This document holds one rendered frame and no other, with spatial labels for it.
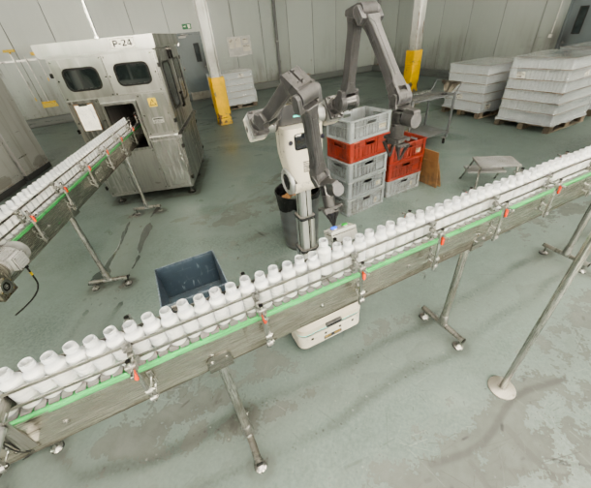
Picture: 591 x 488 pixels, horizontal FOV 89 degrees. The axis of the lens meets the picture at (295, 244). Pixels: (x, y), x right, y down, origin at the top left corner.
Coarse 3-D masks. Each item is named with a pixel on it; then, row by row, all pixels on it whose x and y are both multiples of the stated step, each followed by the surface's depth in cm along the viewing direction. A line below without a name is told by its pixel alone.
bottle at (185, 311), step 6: (180, 300) 106; (186, 300) 105; (180, 306) 103; (186, 306) 105; (192, 306) 108; (180, 312) 105; (186, 312) 105; (192, 312) 106; (180, 318) 105; (186, 318) 105; (186, 324) 107; (192, 324) 108; (198, 324) 111; (186, 330) 109; (192, 330) 109; (192, 336) 111
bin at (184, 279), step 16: (208, 256) 166; (160, 272) 158; (176, 272) 162; (192, 272) 167; (208, 272) 172; (160, 288) 149; (176, 288) 167; (192, 288) 172; (208, 288) 173; (224, 288) 144; (160, 304) 135
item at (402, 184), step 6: (414, 174) 400; (396, 180) 386; (402, 180) 430; (408, 180) 399; (414, 180) 405; (390, 186) 387; (396, 186) 393; (402, 186) 399; (408, 186) 405; (414, 186) 410; (384, 192) 392; (390, 192) 393; (396, 192) 398
